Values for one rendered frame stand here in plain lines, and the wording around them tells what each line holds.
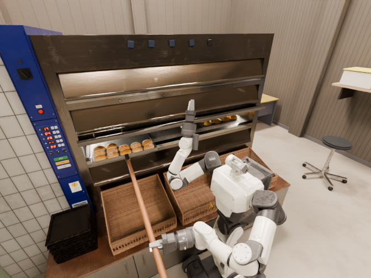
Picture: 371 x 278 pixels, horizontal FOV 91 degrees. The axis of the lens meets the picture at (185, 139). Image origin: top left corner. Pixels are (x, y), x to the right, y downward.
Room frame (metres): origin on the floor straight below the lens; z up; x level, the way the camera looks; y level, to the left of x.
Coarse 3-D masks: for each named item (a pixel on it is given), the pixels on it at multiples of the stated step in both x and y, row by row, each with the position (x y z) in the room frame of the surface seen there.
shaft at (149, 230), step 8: (128, 160) 1.21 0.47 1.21; (128, 168) 1.12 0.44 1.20; (136, 184) 0.93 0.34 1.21; (136, 192) 0.86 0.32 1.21; (144, 208) 0.73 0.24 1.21; (144, 216) 0.68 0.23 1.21; (152, 232) 0.58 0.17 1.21; (152, 240) 0.54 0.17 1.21; (152, 248) 0.50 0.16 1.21; (160, 256) 0.46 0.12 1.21; (160, 264) 0.43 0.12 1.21; (160, 272) 0.40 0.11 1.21
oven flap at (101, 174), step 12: (240, 132) 1.95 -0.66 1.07; (204, 144) 1.73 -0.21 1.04; (216, 144) 1.79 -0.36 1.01; (228, 144) 1.84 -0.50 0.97; (240, 144) 1.88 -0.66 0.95; (144, 156) 1.46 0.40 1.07; (156, 156) 1.50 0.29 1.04; (168, 156) 1.54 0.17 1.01; (192, 156) 1.63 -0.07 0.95; (96, 168) 1.28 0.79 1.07; (108, 168) 1.32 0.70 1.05; (120, 168) 1.35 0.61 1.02; (132, 168) 1.38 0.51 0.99; (144, 168) 1.42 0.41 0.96; (156, 168) 1.44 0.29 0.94; (96, 180) 1.24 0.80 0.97; (108, 180) 1.26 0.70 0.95
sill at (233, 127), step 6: (228, 126) 1.89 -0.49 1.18; (234, 126) 1.89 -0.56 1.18; (240, 126) 1.92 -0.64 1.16; (246, 126) 1.96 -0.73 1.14; (198, 132) 1.75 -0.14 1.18; (204, 132) 1.74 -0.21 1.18; (210, 132) 1.75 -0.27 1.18; (216, 132) 1.78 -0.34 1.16; (174, 138) 1.62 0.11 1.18; (180, 138) 1.62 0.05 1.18; (156, 144) 1.51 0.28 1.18; (162, 144) 1.52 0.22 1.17; (168, 144) 1.55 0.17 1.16; (90, 162) 1.25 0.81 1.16
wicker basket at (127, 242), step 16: (112, 192) 1.25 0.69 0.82; (128, 192) 1.30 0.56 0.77; (144, 192) 1.35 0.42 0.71; (160, 192) 1.41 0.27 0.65; (112, 208) 1.20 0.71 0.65; (128, 208) 1.24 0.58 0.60; (160, 208) 1.24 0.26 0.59; (112, 224) 1.07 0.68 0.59; (128, 224) 1.07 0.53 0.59; (144, 224) 1.07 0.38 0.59; (160, 224) 0.98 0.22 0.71; (176, 224) 1.04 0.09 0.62; (112, 240) 0.92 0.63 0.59; (128, 240) 0.86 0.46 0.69; (144, 240) 0.91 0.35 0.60
